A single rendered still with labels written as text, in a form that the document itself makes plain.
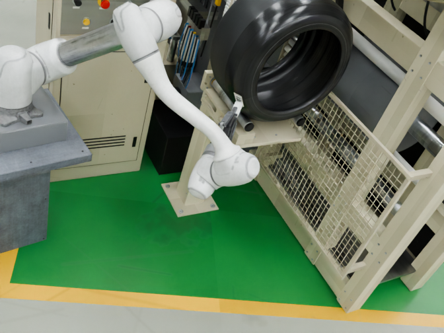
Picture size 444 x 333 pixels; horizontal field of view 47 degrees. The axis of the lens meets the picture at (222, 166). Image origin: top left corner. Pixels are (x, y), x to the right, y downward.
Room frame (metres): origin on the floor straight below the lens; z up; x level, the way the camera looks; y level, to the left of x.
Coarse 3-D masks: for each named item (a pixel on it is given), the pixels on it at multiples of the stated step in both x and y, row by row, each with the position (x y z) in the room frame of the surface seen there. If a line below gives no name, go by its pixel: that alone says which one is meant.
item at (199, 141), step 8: (232, 0) 2.23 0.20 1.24; (208, 112) 2.17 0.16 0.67; (192, 136) 2.23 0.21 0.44; (200, 136) 2.17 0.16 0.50; (192, 144) 2.21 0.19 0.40; (200, 144) 2.16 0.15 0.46; (192, 152) 2.20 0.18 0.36; (200, 152) 2.14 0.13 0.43; (192, 160) 2.18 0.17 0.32; (184, 168) 2.22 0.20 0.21; (192, 168) 2.16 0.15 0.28; (184, 176) 2.20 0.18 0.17; (184, 184) 2.18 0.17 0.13; (184, 192) 2.17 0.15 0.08; (184, 200) 2.15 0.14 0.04; (192, 200) 2.17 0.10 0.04; (200, 200) 2.20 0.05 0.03
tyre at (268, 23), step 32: (256, 0) 1.91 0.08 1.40; (288, 0) 1.89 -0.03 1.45; (320, 0) 1.95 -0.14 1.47; (224, 32) 1.87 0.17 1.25; (256, 32) 1.78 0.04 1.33; (288, 32) 1.81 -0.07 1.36; (320, 32) 2.25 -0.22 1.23; (352, 32) 2.07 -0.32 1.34; (224, 64) 1.81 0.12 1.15; (256, 64) 1.75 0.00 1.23; (288, 64) 2.22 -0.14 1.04; (320, 64) 2.19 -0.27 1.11; (256, 96) 1.78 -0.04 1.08; (288, 96) 2.10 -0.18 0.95; (320, 96) 2.00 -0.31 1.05
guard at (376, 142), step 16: (336, 96) 2.15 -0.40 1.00; (320, 112) 2.18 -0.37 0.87; (288, 144) 2.27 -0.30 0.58; (336, 144) 2.04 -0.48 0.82; (336, 160) 2.01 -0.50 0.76; (272, 176) 2.28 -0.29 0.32; (288, 176) 2.19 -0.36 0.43; (336, 176) 1.97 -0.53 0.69; (368, 176) 1.86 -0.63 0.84; (320, 192) 2.01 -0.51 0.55; (352, 192) 1.88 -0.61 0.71; (400, 192) 1.72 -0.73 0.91; (336, 208) 1.90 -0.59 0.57; (384, 208) 1.74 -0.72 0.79; (304, 224) 1.99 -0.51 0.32; (352, 224) 1.81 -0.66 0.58; (320, 240) 1.90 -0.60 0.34; (352, 240) 1.78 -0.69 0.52; (368, 240) 1.72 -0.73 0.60; (336, 256) 1.80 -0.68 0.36; (336, 272) 1.75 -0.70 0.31
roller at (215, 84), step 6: (216, 84) 2.04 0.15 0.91; (216, 90) 2.03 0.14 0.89; (222, 90) 2.00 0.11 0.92; (222, 96) 1.98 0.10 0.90; (228, 102) 1.94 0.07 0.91; (240, 114) 1.86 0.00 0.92; (240, 120) 1.84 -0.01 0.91; (246, 120) 1.83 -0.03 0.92; (246, 126) 1.81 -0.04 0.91; (252, 126) 1.82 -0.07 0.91
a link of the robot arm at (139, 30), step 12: (120, 12) 1.52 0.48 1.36; (132, 12) 1.53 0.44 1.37; (144, 12) 1.57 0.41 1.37; (120, 24) 1.50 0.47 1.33; (132, 24) 1.50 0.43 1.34; (144, 24) 1.53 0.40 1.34; (156, 24) 1.57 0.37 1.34; (120, 36) 1.49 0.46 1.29; (132, 36) 1.48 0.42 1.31; (144, 36) 1.50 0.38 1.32; (156, 36) 1.55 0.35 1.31; (132, 48) 1.47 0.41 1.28; (144, 48) 1.48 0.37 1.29; (156, 48) 1.52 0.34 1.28; (132, 60) 1.48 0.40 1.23
